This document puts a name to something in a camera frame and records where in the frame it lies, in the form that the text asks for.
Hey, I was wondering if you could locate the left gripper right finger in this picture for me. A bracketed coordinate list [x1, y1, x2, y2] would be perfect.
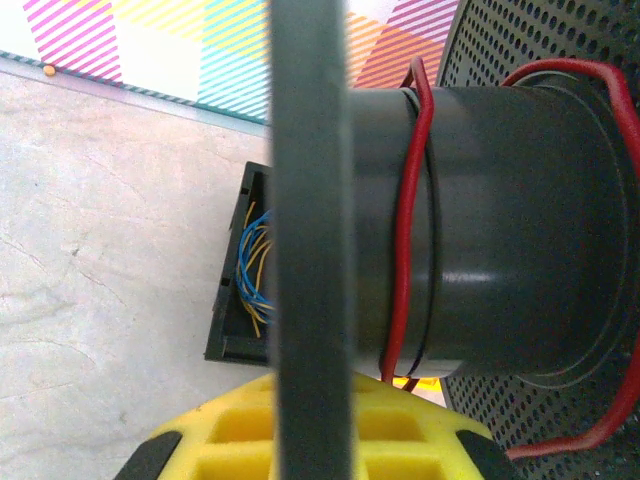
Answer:
[349, 374, 512, 480]

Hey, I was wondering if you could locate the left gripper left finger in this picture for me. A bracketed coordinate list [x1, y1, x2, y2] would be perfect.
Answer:
[113, 373, 275, 480]

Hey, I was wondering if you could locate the red cable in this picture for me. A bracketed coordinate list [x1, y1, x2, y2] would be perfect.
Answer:
[377, 55, 640, 462]

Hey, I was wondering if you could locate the black cable spool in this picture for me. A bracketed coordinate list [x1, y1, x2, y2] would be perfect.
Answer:
[267, 0, 640, 480]

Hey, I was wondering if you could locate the yellow plastic bin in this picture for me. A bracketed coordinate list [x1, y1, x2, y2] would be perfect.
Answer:
[392, 377, 441, 396]

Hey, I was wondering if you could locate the black plastic bin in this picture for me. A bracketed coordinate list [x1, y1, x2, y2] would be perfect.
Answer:
[203, 160, 275, 365]

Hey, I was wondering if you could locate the thin yellow cable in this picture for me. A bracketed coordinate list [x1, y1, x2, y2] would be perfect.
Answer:
[242, 201, 274, 338]

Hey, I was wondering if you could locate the blue cable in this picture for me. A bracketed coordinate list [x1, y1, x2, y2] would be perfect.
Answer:
[234, 209, 274, 326]

